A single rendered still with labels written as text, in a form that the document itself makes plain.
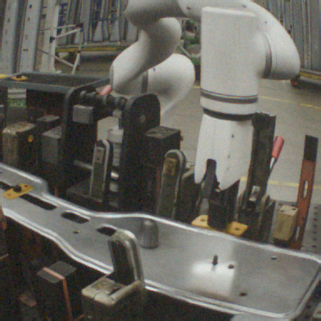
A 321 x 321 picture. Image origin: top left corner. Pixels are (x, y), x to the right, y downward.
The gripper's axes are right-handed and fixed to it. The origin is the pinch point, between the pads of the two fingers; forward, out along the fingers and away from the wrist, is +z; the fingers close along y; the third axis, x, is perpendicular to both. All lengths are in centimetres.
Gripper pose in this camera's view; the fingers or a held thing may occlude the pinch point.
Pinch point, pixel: (221, 211)
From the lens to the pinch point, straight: 81.0
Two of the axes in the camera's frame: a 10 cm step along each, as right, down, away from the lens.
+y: -5.3, 2.8, -8.0
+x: 8.5, 2.1, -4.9
